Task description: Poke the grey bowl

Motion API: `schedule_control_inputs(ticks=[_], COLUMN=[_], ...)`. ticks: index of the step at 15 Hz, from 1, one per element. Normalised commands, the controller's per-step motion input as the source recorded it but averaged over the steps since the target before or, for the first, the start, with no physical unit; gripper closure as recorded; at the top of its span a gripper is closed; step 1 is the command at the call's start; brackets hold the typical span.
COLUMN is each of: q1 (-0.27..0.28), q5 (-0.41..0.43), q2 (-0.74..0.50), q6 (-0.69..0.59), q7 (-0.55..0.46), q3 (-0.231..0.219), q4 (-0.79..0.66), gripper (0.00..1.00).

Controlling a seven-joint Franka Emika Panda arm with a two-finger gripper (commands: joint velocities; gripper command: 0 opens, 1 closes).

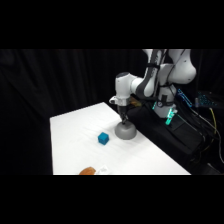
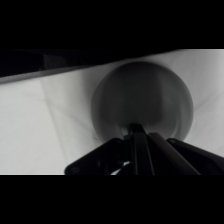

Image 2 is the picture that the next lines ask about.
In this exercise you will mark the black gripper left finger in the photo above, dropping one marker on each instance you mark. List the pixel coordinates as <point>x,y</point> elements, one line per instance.
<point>141,153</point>

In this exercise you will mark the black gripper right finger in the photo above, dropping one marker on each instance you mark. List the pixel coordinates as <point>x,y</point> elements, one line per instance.
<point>170,156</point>

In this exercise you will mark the grey bowl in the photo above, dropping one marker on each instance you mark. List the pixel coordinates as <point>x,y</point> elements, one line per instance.
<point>143,98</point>

